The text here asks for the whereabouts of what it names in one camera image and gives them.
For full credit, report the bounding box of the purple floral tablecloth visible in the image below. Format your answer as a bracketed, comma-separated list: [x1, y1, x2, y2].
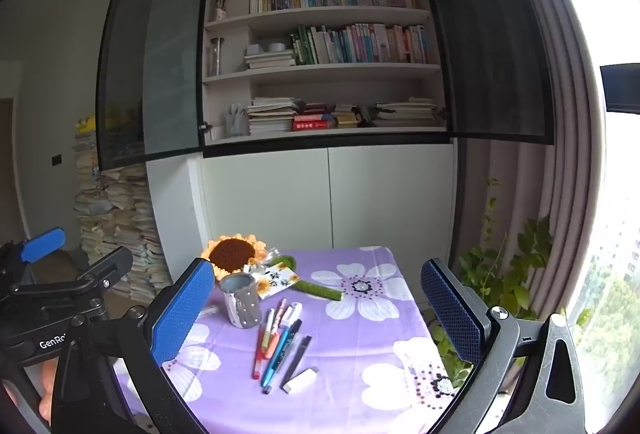
[112, 246, 506, 434]

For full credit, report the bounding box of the stack of paperback books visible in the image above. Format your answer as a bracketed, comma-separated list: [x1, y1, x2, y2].
[247, 97, 302, 135]

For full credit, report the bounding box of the left glass cabinet door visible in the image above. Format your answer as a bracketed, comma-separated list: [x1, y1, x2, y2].
[95, 0, 223, 172]

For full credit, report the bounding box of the clear acrylic pen holder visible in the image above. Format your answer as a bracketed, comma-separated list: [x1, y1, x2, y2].
[226, 104, 250, 137]

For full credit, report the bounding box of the pink patterned pen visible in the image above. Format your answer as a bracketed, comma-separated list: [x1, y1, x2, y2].
[272, 298, 288, 340]

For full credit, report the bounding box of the stack of white books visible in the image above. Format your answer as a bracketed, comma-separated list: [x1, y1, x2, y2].
[244, 50, 297, 71]

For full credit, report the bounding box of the stack of papers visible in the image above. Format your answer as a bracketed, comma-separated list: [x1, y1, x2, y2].
[74, 129, 173, 302]

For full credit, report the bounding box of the red pen with clear cap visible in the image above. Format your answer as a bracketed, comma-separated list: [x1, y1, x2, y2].
[254, 325, 266, 380]

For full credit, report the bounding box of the white capped pen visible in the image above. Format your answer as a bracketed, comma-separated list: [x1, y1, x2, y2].
[281, 301, 304, 332]

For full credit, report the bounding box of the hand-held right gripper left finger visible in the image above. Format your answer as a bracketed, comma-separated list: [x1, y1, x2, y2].
[50, 258, 216, 434]

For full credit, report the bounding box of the glass cabinet door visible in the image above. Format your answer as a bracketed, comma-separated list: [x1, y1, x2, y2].
[95, 0, 223, 172]
[400, 0, 556, 146]

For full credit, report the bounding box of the dark flat panel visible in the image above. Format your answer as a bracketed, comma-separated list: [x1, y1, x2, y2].
[600, 63, 640, 116]

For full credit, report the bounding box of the small stack of books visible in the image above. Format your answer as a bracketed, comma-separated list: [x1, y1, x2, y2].
[332, 104, 363, 129]

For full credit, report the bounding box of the pink grey curtain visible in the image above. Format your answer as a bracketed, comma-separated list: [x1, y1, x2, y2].
[455, 0, 616, 320]

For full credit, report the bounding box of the blue pen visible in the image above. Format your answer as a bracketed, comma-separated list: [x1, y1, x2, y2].
[260, 319, 304, 395]

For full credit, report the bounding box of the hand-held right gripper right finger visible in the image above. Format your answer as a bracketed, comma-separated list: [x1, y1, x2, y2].
[421, 258, 586, 434]

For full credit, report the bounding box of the grey polka dot pen holder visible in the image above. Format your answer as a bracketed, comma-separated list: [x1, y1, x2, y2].
[219, 273, 263, 329]

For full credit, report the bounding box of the translucent white ribbon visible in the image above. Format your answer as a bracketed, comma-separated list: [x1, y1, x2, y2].
[259, 248, 297, 271]

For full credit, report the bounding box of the white bookshelf cabinet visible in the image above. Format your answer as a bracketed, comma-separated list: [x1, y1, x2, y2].
[145, 0, 466, 290]

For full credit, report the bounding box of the black pen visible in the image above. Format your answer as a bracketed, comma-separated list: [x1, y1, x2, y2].
[287, 335, 312, 381]

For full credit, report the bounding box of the green leafy plant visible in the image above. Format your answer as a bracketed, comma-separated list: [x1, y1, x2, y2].
[430, 179, 553, 385]

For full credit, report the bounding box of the sunflower print card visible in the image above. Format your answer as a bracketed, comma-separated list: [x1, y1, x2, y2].
[252, 264, 301, 300]

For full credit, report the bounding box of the green pen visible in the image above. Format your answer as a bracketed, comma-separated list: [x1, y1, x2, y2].
[262, 308, 276, 350]

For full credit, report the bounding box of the person's left hand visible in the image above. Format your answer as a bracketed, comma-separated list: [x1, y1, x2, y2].
[38, 358, 57, 420]

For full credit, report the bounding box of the stack of magazines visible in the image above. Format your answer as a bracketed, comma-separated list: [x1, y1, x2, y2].
[372, 98, 441, 127]

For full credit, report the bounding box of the right glass cabinet door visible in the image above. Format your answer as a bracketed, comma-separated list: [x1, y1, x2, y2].
[400, 0, 556, 146]

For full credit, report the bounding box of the crochet sunflower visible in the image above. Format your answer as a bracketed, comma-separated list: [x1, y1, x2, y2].
[201, 234, 347, 303]

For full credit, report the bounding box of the white purple correction tape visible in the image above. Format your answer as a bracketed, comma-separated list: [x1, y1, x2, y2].
[280, 366, 320, 394]

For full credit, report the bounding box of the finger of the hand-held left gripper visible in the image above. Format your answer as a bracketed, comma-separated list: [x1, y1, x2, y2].
[12, 246, 134, 315]
[0, 227, 67, 287]

